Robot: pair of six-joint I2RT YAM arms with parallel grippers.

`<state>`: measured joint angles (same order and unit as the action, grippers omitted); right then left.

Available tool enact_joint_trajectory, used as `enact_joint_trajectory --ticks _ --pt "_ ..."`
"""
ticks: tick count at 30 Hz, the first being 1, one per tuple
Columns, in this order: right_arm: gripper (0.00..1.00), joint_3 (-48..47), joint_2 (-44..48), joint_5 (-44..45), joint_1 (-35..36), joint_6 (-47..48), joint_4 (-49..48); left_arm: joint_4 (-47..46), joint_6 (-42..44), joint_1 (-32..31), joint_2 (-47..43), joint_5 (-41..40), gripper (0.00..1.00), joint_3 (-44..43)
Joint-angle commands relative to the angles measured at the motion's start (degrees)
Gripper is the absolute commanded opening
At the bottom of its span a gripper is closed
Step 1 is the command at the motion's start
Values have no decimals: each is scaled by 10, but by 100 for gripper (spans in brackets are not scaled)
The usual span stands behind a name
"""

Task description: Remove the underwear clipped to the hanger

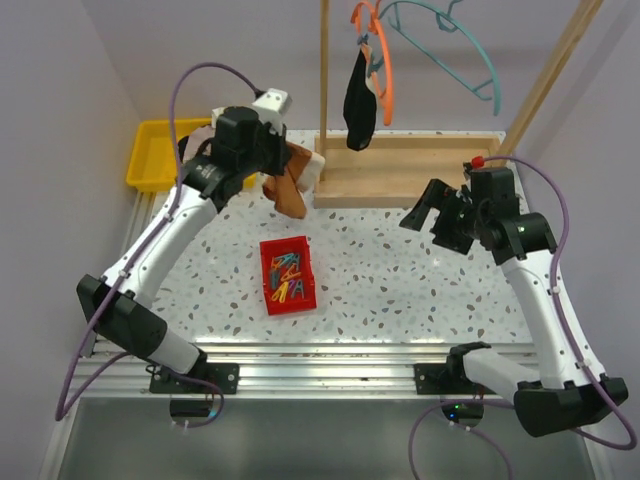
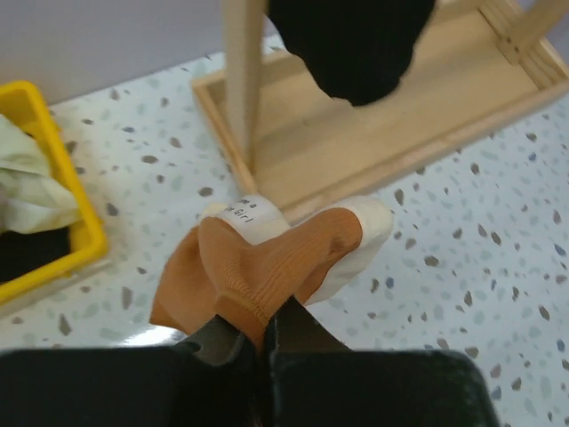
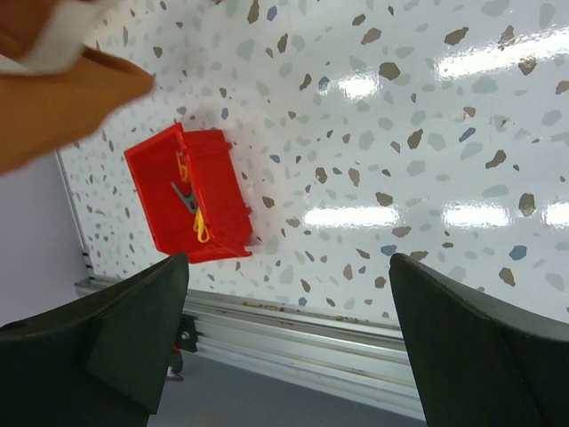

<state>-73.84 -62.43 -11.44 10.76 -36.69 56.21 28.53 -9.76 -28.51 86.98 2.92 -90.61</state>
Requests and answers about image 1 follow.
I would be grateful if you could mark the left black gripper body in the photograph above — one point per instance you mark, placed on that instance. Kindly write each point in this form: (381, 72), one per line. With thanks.
(270, 148)

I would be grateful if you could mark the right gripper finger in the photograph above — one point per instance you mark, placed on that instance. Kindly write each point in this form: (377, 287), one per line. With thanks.
(430, 199)
(446, 200)

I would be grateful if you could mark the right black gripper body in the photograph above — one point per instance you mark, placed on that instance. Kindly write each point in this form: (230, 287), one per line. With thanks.
(461, 231)

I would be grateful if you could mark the brown orange underwear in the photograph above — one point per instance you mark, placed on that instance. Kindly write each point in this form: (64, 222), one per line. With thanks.
(300, 175)

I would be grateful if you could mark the black underwear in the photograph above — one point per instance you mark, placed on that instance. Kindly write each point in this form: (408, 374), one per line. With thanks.
(360, 104)

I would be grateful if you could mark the yellow clothespin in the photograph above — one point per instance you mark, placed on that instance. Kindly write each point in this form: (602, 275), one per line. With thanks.
(280, 294)

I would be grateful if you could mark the orange plastic hanger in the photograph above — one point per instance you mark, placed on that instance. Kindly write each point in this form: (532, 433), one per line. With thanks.
(372, 41)

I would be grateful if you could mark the teal plastic hanger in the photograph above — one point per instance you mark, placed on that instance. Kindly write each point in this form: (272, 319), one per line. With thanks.
(489, 90)

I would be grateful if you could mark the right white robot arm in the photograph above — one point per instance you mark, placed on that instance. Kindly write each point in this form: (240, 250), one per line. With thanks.
(570, 387)

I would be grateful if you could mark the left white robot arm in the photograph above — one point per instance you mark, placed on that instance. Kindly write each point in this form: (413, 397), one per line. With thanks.
(117, 305)

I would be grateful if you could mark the wooden rack base tray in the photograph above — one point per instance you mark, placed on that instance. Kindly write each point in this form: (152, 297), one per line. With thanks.
(394, 170)

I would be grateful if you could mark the pale green cloth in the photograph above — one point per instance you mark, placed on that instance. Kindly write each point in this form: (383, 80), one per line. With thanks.
(215, 113)

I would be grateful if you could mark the red plastic bin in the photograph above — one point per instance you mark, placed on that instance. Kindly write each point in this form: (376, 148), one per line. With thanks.
(291, 245)

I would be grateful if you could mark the grey clothespin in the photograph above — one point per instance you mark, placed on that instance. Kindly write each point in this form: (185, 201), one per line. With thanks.
(299, 290)
(295, 260)

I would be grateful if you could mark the yellow plastic tray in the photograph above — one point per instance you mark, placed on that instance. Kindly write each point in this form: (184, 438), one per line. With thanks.
(152, 166)

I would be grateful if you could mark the orange clothespin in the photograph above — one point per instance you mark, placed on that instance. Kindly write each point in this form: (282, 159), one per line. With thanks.
(290, 273)

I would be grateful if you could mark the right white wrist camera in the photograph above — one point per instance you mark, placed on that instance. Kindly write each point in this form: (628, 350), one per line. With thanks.
(475, 163)

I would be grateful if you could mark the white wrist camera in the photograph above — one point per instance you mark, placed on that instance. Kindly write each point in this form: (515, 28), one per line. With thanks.
(272, 106)
(475, 163)

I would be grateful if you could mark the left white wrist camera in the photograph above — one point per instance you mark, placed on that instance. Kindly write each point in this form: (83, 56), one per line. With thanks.
(272, 106)

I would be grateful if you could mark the left wooden rack post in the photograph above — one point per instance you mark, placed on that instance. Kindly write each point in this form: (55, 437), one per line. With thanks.
(324, 74)

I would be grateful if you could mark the wooden rack post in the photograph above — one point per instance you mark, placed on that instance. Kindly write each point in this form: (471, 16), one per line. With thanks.
(573, 32)
(324, 74)

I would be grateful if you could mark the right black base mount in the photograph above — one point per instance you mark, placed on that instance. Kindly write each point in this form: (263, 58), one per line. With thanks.
(435, 379)

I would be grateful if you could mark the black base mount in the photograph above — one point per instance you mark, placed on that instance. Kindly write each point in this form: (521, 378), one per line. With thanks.
(435, 379)
(225, 376)

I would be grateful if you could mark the aluminium rail frame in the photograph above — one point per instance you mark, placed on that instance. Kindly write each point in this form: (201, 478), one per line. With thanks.
(387, 299)

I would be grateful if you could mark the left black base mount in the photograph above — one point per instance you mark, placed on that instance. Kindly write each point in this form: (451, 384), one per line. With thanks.
(225, 376)

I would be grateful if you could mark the right wooden rack post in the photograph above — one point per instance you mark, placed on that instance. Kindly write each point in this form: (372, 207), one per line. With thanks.
(573, 32)

